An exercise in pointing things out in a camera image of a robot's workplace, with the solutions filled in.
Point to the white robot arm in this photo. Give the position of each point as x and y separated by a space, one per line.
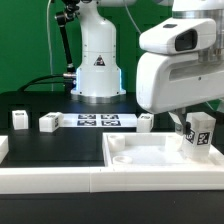
98 78

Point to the white front fence wall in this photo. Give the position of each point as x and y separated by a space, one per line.
107 179

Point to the white fence wall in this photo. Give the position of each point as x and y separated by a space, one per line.
3 147
107 179

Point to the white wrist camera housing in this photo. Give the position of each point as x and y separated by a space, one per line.
177 36

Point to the white left fence wall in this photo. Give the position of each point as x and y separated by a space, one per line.
3 147

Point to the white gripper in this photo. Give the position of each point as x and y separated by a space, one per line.
166 83

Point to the white square table top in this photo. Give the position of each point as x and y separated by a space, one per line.
151 149

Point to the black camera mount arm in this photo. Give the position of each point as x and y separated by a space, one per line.
62 18

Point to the white sheet with markers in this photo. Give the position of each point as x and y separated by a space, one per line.
99 120

